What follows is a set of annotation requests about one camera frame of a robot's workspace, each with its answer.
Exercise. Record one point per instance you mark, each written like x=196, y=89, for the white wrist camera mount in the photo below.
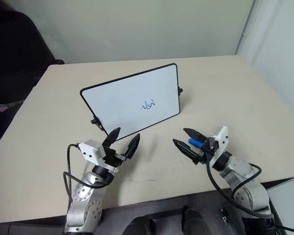
x=90, y=149
x=221, y=138

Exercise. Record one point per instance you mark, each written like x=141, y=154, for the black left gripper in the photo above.
x=112, y=158

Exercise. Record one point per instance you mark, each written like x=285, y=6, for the dark rounded shape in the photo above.
x=139, y=226
x=194, y=221

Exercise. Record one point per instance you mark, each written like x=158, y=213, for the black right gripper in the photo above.
x=207, y=151

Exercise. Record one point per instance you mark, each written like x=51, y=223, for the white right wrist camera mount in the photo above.
x=221, y=138

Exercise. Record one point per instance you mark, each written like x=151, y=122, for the black whiteboard stand knob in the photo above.
x=180, y=90
x=95, y=121

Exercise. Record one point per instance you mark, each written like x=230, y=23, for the white whiteboard with black frame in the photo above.
x=127, y=102

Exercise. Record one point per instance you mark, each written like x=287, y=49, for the small metal bracket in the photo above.
x=224, y=215

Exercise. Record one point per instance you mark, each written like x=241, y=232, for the black office chair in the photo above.
x=14, y=61

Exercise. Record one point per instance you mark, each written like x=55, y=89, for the white side cabinet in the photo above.
x=287, y=203

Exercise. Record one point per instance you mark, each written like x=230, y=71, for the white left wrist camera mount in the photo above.
x=90, y=149

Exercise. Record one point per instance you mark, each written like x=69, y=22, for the blue plastic block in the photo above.
x=193, y=142

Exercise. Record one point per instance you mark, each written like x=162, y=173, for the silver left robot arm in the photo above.
x=84, y=208

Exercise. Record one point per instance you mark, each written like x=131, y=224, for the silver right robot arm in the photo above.
x=245, y=186

